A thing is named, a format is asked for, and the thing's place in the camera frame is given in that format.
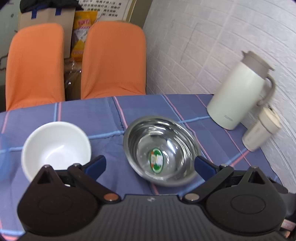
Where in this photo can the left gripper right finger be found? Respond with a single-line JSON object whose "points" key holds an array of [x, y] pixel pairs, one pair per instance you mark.
{"points": [[241, 202]]}

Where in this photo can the poster with Chinese text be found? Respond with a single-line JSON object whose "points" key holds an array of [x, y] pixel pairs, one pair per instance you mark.
{"points": [[110, 10]]}

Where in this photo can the left orange chair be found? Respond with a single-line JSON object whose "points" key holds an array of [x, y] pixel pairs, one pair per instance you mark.
{"points": [[35, 67]]}

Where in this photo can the white ceramic bowl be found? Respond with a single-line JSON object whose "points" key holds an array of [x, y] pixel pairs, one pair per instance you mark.
{"points": [[58, 144]]}

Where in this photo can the white thermos jug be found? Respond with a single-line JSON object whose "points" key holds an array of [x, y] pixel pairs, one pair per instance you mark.
{"points": [[247, 85]]}

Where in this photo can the right orange chair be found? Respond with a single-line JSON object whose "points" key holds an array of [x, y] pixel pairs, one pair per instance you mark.
{"points": [[114, 61]]}

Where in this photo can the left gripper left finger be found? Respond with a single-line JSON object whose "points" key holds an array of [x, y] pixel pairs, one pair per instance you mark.
{"points": [[60, 202]]}

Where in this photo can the stainless steel bowl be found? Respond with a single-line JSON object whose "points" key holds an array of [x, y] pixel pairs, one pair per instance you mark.
{"points": [[161, 151]]}

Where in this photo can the orange chair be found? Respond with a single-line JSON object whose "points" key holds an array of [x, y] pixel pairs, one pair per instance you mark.
{"points": [[35, 67], [114, 61]]}

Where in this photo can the white travel mug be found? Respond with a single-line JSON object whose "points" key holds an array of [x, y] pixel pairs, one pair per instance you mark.
{"points": [[267, 125]]}

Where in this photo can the yellow snack bag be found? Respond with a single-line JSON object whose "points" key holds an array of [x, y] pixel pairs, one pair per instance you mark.
{"points": [[83, 20]]}

